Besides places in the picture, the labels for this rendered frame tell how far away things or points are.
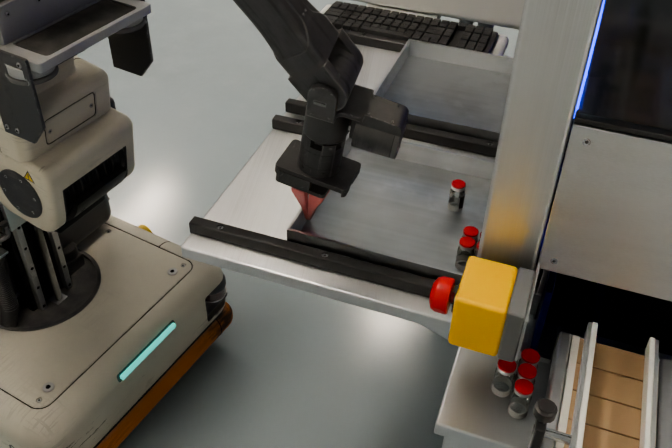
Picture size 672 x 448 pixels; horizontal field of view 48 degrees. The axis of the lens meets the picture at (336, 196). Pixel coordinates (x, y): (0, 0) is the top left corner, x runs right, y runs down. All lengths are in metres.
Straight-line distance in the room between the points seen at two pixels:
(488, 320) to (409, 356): 1.28
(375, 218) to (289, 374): 0.99
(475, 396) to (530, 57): 0.39
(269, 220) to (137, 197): 1.54
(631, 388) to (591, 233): 0.18
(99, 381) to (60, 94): 0.64
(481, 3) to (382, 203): 0.81
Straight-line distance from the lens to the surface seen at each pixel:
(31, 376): 1.77
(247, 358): 2.06
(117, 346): 1.77
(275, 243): 1.03
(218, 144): 2.80
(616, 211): 0.80
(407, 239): 1.06
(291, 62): 0.87
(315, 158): 0.97
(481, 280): 0.81
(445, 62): 1.50
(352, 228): 1.08
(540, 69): 0.72
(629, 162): 0.76
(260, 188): 1.15
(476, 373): 0.92
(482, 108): 1.36
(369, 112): 0.91
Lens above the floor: 1.59
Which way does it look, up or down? 39 degrees down
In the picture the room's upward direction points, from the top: 1 degrees clockwise
